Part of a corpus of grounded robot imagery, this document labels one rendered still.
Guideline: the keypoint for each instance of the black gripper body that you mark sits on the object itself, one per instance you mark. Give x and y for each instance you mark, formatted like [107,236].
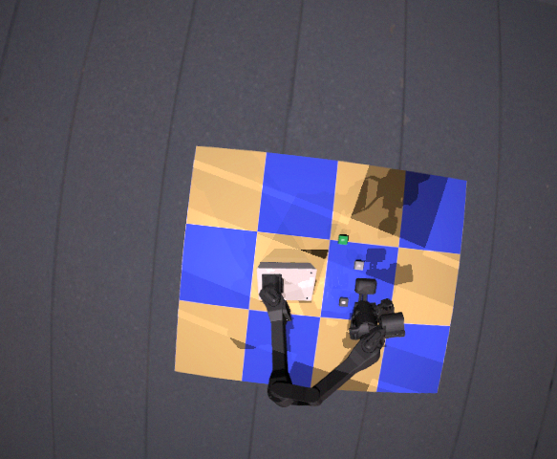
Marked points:
[364,287]

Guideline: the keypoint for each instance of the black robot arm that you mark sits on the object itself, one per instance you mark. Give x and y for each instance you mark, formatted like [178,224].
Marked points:
[371,330]

